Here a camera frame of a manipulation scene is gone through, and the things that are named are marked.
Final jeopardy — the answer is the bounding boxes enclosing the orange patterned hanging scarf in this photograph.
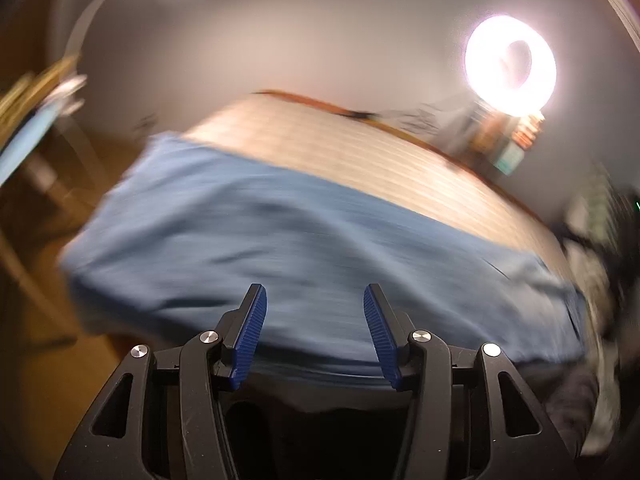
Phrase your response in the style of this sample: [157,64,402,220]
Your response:
[515,112,546,150]

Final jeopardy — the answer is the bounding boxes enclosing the green white striped pillow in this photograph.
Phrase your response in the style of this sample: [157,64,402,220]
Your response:
[565,170,621,241]

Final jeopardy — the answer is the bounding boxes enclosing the person's dark striped clothing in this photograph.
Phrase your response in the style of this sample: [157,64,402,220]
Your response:
[540,370,601,456]

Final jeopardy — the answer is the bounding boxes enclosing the black ring light cable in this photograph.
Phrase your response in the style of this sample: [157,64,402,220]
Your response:
[345,102,451,131]

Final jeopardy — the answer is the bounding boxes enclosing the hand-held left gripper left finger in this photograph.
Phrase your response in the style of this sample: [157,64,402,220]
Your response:
[54,283,268,480]

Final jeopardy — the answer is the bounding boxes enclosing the white ring light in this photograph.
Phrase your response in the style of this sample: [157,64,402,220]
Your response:
[465,15,557,116]

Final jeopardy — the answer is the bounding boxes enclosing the blue denim pants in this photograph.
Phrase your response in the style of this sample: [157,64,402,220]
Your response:
[60,132,588,386]

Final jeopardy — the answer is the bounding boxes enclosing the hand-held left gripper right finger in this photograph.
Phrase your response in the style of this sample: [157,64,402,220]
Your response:
[363,283,581,480]

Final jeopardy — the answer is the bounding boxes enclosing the leopard print cloth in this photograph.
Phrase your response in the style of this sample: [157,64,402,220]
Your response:
[0,55,81,131]

